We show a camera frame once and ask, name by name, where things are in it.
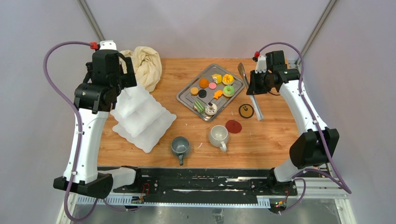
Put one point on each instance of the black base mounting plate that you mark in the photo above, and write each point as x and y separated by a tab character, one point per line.
206	186

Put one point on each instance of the green layered cake slice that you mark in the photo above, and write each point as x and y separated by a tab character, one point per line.
199	106

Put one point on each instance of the black round cookie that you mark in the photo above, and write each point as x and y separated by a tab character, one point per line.
202	93

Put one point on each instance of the yellow bear face coaster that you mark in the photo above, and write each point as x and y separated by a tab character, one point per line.
246	111

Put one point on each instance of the right aluminium frame post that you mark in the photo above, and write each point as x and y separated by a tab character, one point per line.
316	30

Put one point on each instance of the yellow orange fruit tart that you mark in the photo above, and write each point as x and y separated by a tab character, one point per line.
228	79

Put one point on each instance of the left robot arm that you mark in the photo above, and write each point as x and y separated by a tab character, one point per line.
92	104

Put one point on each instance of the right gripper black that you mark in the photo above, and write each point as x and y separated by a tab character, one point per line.
253	89

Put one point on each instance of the white ceramic mug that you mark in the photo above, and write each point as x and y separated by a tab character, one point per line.
218	137

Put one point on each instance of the orange round cake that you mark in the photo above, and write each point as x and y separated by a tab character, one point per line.
203	83

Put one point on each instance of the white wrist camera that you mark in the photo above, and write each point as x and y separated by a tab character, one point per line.
261	66
107	44

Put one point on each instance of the white three-tier dessert stand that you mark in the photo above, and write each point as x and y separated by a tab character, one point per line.
142	120

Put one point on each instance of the aluminium side rail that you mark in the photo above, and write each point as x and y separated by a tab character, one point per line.
321	173

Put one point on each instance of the grey ceramic mug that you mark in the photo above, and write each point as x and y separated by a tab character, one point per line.
180	148

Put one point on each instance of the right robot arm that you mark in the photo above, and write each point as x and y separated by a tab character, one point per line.
316	141

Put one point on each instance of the aluminium frame post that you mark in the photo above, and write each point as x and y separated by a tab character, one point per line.
84	6
316	30

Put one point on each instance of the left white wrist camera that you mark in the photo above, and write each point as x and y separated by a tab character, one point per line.
107	44

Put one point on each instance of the pink macaron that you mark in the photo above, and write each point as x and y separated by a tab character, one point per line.
212	85

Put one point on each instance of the green frosted donut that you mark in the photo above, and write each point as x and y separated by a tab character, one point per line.
228	91

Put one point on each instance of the white chocolate donut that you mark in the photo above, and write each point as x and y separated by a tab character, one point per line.
211	109

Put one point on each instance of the orange fish pastry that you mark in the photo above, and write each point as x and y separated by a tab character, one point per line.
217	94

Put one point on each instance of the yellow cake cube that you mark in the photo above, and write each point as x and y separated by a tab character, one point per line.
217	78

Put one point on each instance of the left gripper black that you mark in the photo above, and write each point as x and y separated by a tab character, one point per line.
128	80

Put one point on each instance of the left aluminium frame post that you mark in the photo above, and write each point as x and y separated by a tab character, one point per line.
84	6

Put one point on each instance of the red round coaster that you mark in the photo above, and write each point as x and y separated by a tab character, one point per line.
233	126

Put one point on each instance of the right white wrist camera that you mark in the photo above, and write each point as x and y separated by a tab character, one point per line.
261	66

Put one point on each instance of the small orange cookie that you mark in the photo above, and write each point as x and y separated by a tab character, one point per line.
194	91

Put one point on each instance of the beige crumpled cloth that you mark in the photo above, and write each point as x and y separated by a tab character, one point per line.
147	66

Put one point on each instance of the stainless steel tray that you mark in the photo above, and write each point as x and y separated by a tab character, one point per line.
187	99

